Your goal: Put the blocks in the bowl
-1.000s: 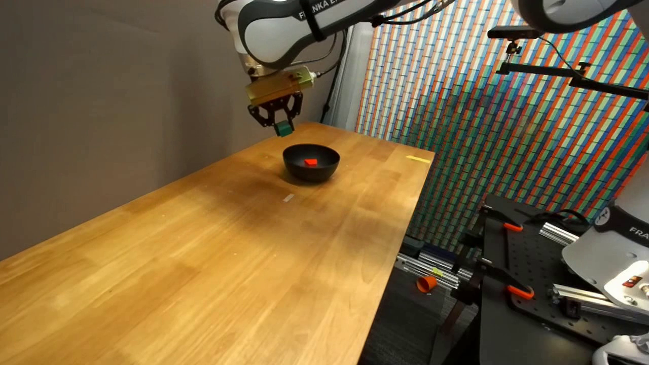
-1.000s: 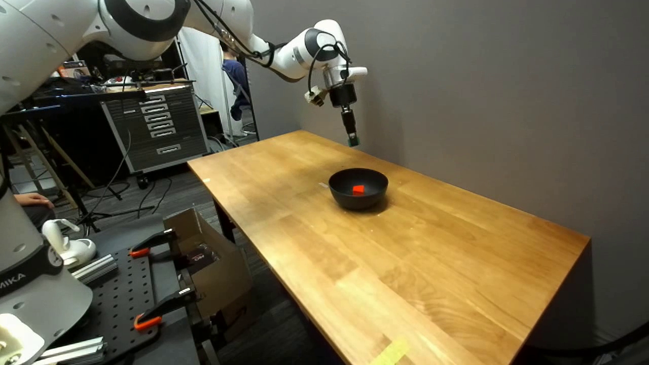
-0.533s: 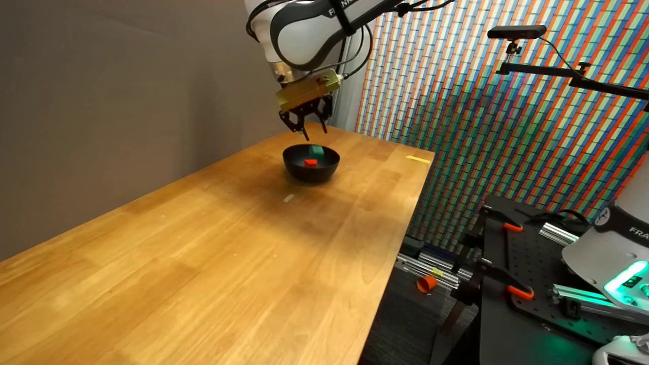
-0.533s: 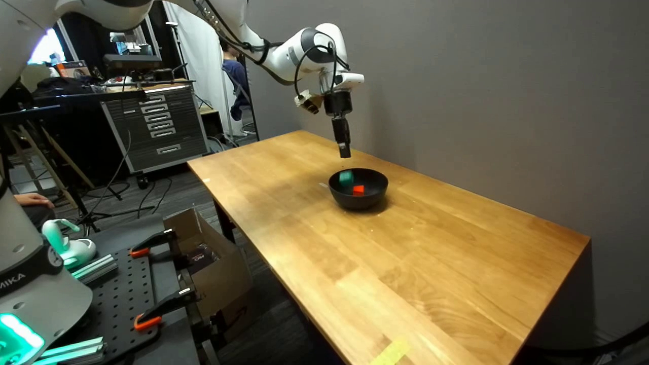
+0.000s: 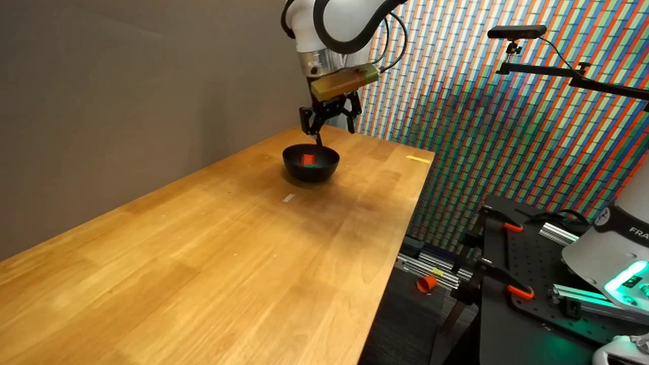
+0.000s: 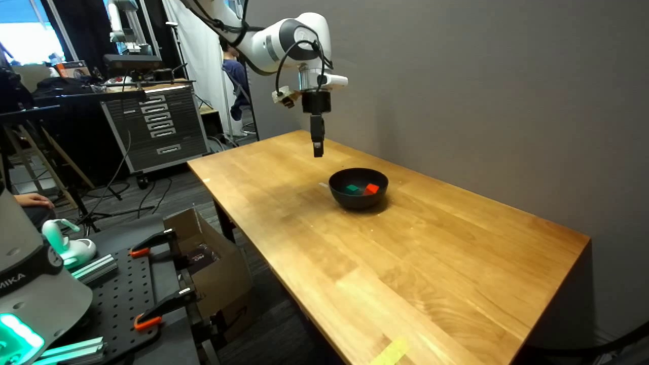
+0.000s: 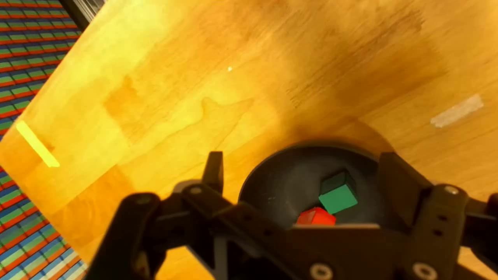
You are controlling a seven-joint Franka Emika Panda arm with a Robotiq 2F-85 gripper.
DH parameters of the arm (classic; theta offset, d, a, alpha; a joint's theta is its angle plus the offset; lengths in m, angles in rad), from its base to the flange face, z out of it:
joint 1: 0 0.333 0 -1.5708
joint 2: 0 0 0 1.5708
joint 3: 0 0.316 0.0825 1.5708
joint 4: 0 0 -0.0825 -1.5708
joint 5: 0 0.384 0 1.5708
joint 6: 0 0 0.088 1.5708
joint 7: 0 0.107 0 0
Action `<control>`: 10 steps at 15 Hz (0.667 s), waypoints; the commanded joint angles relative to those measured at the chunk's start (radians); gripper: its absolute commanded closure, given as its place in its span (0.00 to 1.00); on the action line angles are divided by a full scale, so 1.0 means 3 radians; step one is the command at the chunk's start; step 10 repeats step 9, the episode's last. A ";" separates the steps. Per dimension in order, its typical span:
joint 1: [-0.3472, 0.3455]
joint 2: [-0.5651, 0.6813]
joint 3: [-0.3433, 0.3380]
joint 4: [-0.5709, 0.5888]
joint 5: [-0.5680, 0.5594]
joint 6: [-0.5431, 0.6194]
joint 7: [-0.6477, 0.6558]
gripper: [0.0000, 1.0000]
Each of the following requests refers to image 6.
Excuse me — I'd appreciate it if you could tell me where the dark drawer cabinet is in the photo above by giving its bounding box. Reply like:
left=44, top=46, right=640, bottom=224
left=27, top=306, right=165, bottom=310
left=99, top=83, right=211, bottom=177

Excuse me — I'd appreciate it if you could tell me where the cardboard box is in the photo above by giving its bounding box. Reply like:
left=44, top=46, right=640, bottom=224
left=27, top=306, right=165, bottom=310
left=160, top=207, right=255, bottom=320

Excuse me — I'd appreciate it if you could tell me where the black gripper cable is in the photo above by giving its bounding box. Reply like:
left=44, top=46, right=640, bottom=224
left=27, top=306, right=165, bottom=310
left=271, top=39, right=320, bottom=93

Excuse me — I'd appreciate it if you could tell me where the bystander bare hand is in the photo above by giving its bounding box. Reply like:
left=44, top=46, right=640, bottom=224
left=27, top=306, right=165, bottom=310
left=12, top=191, right=58, bottom=212

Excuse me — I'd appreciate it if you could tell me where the person in blue jeans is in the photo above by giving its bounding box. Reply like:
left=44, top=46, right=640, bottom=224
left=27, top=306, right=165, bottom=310
left=220, top=42, right=257, bottom=126

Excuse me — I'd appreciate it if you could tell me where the white teal handheld device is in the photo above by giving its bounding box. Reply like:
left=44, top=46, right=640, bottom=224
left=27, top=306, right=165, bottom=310
left=41, top=216, right=99, bottom=272

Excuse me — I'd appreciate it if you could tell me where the black clamp orange handle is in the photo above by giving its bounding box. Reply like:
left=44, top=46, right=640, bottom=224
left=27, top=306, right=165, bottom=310
left=129, top=285, right=200, bottom=334
left=127, top=227, right=181, bottom=262

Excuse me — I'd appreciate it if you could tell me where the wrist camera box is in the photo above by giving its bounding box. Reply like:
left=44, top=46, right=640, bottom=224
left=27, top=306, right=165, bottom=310
left=269, top=70, right=350, bottom=109

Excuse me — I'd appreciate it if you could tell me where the yellow tape strip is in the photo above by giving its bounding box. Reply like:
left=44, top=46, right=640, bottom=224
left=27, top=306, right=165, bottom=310
left=370, top=334, right=411, bottom=365

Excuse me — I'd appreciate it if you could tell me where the black tripod stand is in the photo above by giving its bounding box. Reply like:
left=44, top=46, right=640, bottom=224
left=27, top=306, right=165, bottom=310
left=0, top=103, right=125, bottom=229

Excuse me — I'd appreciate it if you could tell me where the aluminium extrusion bar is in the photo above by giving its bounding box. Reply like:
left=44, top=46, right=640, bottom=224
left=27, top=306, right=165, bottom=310
left=68, top=251, right=120, bottom=283
left=30, top=334, right=107, bottom=365

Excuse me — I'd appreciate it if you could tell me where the white curtain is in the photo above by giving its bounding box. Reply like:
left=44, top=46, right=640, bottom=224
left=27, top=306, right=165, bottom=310
left=160, top=0, right=237, bottom=139

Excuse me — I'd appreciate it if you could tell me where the black table leg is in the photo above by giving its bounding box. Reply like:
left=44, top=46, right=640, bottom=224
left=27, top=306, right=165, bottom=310
left=211, top=199, right=240, bottom=245

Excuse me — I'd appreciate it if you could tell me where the grey robot base green light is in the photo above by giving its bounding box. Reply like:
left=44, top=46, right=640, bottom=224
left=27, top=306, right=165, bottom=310
left=0, top=189, right=96, bottom=365

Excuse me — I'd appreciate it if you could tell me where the cluttered wooden desk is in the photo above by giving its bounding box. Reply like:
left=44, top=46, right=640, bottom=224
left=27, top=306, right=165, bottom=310
left=33, top=58, right=195, bottom=97

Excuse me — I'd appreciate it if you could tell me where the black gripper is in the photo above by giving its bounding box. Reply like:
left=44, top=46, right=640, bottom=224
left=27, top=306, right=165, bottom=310
left=301, top=88, right=335, bottom=159

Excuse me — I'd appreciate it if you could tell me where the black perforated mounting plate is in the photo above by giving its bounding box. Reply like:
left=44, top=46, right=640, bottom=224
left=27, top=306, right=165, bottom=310
left=58, top=243, right=206, bottom=365

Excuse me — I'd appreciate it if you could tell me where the dark equipment rack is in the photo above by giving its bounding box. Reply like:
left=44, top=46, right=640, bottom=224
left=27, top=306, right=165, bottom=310
left=99, top=0, right=168, bottom=81

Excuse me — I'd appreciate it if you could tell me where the black bowl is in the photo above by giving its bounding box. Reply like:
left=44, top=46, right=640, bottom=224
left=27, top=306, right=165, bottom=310
left=326, top=165, right=392, bottom=212

